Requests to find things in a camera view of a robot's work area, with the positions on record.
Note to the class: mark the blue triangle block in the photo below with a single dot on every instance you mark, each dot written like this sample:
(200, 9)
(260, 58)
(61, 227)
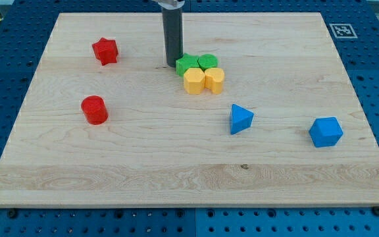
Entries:
(240, 119)

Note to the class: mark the black bolt front right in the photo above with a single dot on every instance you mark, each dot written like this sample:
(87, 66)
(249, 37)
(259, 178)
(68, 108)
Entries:
(375, 211)

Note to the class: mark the green cylinder block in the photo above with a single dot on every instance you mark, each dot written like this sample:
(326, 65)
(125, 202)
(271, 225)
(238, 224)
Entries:
(207, 61)

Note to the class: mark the white fiducial marker tag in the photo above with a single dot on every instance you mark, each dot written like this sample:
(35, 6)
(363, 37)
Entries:
(343, 31)

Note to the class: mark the red star block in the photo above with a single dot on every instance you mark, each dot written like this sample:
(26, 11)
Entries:
(105, 51)

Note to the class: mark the yellow heart block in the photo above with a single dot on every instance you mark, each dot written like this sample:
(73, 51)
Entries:
(214, 80)

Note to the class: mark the light wooden board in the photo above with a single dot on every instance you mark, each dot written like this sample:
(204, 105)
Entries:
(162, 147)

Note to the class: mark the green star block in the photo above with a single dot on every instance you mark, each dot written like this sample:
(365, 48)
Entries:
(185, 62)

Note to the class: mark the yellow hexagon block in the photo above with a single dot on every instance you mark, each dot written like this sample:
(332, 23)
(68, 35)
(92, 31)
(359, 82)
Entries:
(194, 81)

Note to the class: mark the black bolt front left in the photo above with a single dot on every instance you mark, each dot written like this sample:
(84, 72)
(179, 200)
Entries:
(12, 213)

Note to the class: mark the red cylinder block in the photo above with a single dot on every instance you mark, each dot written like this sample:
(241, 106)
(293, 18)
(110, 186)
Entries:
(94, 109)

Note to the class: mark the blue cube block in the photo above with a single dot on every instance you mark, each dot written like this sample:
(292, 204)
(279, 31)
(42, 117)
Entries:
(325, 132)

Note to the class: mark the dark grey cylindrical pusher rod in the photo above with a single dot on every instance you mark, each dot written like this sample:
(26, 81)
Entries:
(173, 35)

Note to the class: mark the silver metal rod mount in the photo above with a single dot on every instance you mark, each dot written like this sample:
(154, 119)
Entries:
(170, 4)

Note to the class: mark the black bolt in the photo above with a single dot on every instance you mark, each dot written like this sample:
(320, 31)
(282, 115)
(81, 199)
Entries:
(375, 211)
(12, 213)

